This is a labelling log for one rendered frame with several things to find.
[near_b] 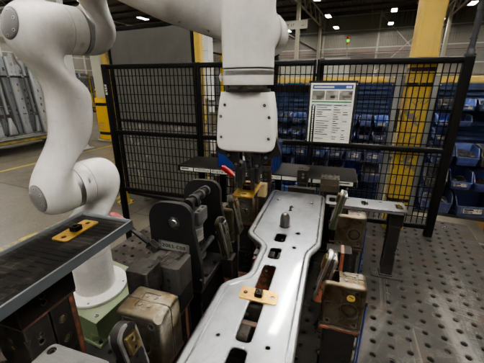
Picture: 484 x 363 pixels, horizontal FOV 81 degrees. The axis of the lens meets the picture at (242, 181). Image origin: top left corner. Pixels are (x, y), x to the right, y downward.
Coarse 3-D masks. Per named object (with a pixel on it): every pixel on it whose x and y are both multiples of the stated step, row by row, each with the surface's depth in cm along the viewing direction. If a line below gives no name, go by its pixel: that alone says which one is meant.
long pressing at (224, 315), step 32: (288, 192) 121; (256, 224) 93; (320, 224) 94; (256, 256) 76; (288, 256) 76; (224, 288) 64; (288, 288) 64; (224, 320) 56; (288, 320) 56; (192, 352) 49; (224, 352) 49; (256, 352) 49; (288, 352) 49
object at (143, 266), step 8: (136, 264) 56; (144, 264) 57; (152, 264) 56; (160, 264) 58; (128, 272) 55; (136, 272) 54; (144, 272) 54; (152, 272) 56; (160, 272) 58; (128, 280) 55; (136, 280) 55; (144, 280) 54; (152, 280) 56; (160, 280) 59; (128, 288) 56; (136, 288) 56; (152, 288) 56
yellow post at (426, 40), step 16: (432, 0) 118; (448, 0) 117; (416, 16) 128; (432, 16) 120; (416, 32) 125; (432, 32) 122; (416, 48) 125; (432, 48) 123; (416, 64) 127; (432, 64) 125; (416, 80) 129; (432, 80) 127; (416, 96) 130; (400, 112) 139; (416, 112) 132; (400, 128) 137; (416, 128) 134; (400, 144) 139; (400, 160) 141; (416, 160) 139; (400, 176) 143; (400, 192) 145; (384, 224) 153
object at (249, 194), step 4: (244, 184) 53; (248, 184) 53; (260, 184) 55; (244, 188) 53; (248, 188) 52; (256, 188) 53; (236, 192) 51; (240, 192) 51; (244, 192) 51; (248, 192) 51; (252, 192) 51; (236, 196) 50; (240, 196) 50; (244, 196) 50; (248, 196) 50; (252, 196) 50
